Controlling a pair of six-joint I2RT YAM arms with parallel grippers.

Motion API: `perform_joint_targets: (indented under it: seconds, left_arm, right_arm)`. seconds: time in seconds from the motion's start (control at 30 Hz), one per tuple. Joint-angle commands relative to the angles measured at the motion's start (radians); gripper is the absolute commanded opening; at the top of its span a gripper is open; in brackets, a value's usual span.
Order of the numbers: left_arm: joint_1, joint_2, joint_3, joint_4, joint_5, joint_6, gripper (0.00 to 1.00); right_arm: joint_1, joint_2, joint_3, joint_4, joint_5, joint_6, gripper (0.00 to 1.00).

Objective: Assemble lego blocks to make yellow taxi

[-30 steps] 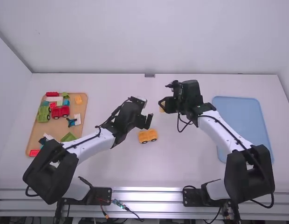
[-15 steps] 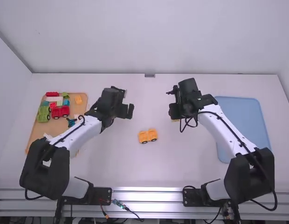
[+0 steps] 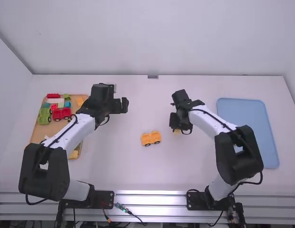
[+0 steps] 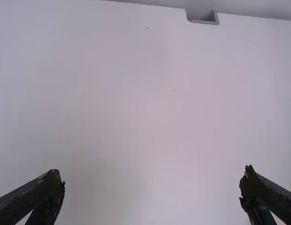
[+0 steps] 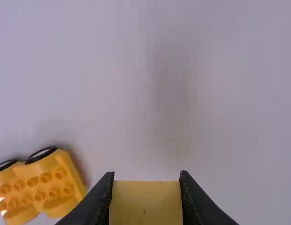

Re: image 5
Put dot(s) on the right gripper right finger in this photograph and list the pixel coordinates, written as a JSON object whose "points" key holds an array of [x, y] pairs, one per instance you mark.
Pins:
{"points": [[197, 204]]}

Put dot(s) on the yellow toy car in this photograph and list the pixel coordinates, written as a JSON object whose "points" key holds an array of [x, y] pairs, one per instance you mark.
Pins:
{"points": [[54, 178]]}

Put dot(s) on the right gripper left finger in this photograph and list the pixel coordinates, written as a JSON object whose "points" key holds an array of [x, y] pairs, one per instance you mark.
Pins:
{"points": [[94, 204]]}

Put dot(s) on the yellow toy brick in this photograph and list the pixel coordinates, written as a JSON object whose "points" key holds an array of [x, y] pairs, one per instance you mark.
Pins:
{"points": [[145, 201]]}

